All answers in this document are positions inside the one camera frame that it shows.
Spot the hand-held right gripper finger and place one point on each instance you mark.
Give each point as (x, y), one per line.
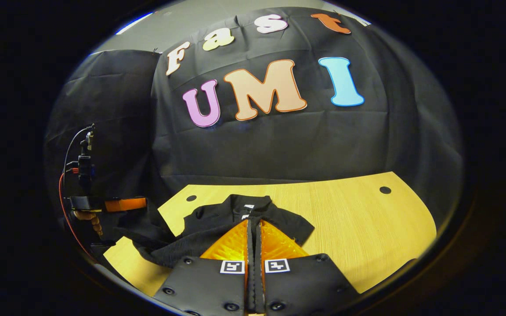
(259, 281)
(250, 281)

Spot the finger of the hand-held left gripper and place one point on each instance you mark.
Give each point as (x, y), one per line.
(125, 204)

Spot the black backdrop cloth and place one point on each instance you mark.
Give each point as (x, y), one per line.
(279, 145)

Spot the black buttoned jacket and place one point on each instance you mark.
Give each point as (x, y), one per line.
(209, 224)

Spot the black round table grommet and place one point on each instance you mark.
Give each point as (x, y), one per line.
(385, 190)
(191, 198)

